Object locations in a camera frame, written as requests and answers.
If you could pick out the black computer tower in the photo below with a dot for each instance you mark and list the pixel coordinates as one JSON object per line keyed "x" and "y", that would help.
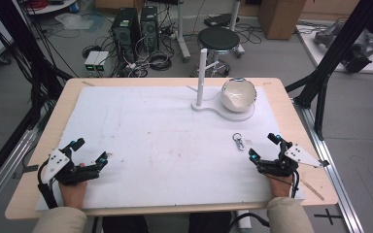
{"x": 126, "y": 30}
{"x": 149, "y": 27}

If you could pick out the small white power box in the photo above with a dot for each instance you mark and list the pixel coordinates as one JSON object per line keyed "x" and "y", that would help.
{"x": 101, "y": 61}
{"x": 91, "y": 61}

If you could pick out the aluminium rail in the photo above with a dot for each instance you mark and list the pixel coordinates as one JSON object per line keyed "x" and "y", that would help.
{"x": 3, "y": 174}
{"x": 332, "y": 168}

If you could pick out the black flat case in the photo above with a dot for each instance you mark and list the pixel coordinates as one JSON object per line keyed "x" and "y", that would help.
{"x": 220, "y": 21}

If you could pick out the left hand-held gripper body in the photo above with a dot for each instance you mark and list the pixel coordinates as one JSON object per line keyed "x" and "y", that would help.
{"x": 77, "y": 173}

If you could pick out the person's legs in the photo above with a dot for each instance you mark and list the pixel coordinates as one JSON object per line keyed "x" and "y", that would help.
{"x": 126, "y": 225}

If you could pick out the white round table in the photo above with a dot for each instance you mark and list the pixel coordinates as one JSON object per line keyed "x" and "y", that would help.
{"x": 50, "y": 7}

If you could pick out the white table leg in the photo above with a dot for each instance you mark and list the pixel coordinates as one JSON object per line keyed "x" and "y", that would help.
{"x": 236, "y": 22}
{"x": 182, "y": 32}

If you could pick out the cardboard box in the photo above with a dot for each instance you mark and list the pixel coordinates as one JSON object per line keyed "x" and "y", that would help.
{"x": 280, "y": 17}

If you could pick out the person's left hand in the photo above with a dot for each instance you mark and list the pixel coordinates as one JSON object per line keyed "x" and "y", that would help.
{"x": 73, "y": 195}

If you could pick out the black robot device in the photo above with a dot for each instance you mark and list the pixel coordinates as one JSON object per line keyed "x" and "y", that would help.
{"x": 359, "y": 55}

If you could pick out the white floor board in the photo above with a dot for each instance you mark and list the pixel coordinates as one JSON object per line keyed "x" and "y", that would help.
{"x": 317, "y": 53}

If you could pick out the grey robot device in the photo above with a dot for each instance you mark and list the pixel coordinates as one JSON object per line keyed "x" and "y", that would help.
{"x": 327, "y": 34}

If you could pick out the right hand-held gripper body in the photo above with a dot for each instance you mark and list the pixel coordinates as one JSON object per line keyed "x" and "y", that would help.
{"x": 277, "y": 168}

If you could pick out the black round stool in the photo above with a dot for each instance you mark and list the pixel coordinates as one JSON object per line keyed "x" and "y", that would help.
{"x": 218, "y": 39}

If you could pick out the person's right hand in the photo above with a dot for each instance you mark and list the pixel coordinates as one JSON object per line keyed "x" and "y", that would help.
{"x": 280, "y": 187}

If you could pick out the white stand with pole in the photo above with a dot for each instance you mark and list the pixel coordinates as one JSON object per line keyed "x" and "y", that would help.
{"x": 201, "y": 74}

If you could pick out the thin wooden stick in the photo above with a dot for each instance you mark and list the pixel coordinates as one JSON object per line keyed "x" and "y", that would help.
{"x": 313, "y": 190}

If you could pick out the black metal frame strut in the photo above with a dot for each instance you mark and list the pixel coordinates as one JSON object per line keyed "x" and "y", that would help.
{"x": 330, "y": 61}
{"x": 22, "y": 61}

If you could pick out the white foam mat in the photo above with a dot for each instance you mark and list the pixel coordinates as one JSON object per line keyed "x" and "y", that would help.
{"x": 149, "y": 145}

